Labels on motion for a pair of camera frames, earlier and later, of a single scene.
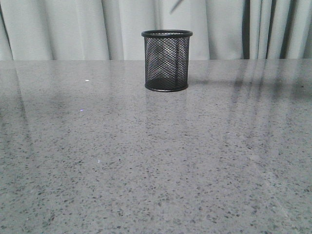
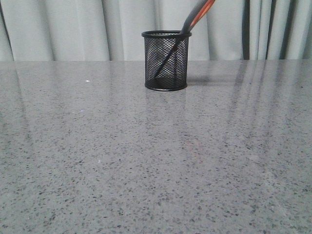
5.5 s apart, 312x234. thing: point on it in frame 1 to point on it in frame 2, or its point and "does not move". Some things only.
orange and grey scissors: [173, 8] to [195, 15]
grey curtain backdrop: [111, 30] does not move
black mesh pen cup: [166, 58] does not move
